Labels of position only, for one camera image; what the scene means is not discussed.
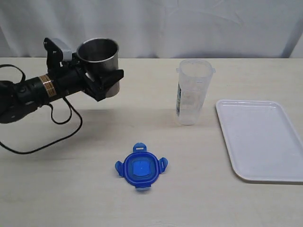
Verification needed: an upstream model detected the clear tall plastic container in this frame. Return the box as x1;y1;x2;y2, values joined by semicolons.
176;59;215;125

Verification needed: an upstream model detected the white backdrop curtain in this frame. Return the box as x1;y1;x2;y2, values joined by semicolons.
0;0;303;58

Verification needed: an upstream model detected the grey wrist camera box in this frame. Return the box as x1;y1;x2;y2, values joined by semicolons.
51;38;72;61

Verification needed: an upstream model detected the white plastic tray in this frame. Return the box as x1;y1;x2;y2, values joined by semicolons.
215;99;303;183

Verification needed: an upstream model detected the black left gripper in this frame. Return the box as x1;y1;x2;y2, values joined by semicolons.
44;37;124;102

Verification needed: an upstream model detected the blue plastic container lid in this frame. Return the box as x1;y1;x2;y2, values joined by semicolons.
115;142;169;191

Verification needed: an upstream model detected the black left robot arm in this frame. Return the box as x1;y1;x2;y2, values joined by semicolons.
0;38;124;123

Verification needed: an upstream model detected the stainless steel cup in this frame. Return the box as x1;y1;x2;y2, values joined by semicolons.
76;38;120;98

